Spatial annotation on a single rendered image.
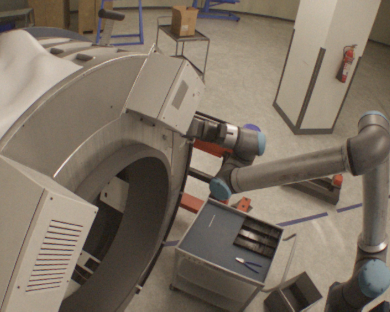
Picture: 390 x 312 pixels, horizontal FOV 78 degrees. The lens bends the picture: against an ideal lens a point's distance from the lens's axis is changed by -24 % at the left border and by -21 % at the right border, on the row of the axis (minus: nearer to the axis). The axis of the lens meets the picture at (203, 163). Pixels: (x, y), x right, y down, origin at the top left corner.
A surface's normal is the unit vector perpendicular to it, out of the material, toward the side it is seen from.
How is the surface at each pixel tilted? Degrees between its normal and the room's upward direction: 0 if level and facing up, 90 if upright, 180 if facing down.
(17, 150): 90
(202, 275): 0
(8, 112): 65
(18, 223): 35
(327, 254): 0
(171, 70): 47
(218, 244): 0
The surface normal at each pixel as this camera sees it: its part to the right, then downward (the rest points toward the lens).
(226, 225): 0.13, -0.73
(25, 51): 0.77, 0.10
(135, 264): -0.03, -0.47
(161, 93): -0.22, -0.07
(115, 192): -0.33, 0.18
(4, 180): -0.13, -0.27
